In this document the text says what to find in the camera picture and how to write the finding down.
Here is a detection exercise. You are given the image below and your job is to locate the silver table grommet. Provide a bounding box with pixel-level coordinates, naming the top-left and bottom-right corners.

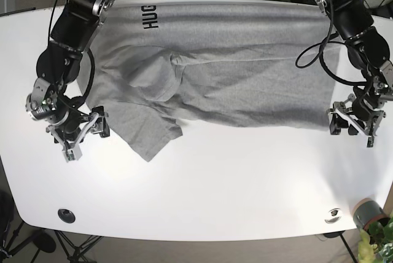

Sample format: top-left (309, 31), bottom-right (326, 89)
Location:
top-left (324, 208), bottom-right (343, 224)

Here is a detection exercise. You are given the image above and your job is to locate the green potted plant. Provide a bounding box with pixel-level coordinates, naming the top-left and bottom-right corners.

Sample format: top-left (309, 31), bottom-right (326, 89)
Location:
top-left (357, 218), bottom-right (392, 263)

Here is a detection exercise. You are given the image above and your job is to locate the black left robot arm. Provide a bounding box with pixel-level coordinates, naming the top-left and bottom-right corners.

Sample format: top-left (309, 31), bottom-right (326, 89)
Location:
top-left (295, 0), bottom-right (392, 148)

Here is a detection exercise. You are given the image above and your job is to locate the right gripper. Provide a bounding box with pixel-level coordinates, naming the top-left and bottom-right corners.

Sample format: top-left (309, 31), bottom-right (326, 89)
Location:
top-left (26, 91), bottom-right (110, 162)

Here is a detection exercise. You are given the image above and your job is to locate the grey T-shirt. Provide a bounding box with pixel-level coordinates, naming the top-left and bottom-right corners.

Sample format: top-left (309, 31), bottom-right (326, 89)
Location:
top-left (87, 0), bottom-right (335, 161)

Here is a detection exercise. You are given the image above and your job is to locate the black table grommet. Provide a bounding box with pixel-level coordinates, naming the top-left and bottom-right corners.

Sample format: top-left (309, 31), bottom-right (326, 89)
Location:
top-left (58, 208), bottom-right (76, 224)

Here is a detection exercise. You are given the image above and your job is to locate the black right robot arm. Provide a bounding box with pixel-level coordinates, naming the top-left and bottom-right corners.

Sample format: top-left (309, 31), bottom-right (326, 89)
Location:
top-left (25, 0), bottom-right (115, 162)

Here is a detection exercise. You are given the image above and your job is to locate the grey plant pot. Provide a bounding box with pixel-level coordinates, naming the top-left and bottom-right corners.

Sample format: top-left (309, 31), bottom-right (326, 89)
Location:
top-left (351, 198), bottom-right (390, 231)

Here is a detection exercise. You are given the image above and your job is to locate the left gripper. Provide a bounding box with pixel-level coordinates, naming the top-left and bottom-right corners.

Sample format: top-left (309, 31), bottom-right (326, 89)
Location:
top-left (327, 82), bottom-right (392, 148)

